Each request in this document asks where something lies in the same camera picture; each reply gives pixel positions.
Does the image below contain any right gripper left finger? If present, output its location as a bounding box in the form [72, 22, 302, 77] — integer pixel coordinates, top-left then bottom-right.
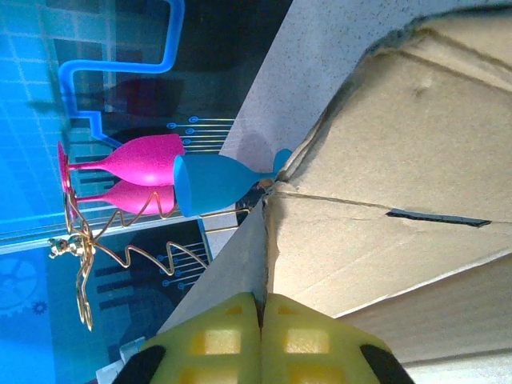
[114, 291, 264, 384]

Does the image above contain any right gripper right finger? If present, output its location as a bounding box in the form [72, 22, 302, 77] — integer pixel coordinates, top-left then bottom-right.
[262, 293, 416, 384]

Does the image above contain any brown cardboard box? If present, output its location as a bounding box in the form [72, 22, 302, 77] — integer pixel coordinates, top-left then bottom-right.
[158, 0, 512, 366]

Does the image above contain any blue plastic goblet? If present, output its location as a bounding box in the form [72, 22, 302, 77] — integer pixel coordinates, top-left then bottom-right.
[172, 148, 294, 219]

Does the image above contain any pink plastic goblet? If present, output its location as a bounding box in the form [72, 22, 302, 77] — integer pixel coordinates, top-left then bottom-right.
[65, 179, 179, 217]
[57, 134, 187, 189]

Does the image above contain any gold wire glass rack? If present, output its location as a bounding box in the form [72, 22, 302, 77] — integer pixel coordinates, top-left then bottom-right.
[47, 186, 267, 333]

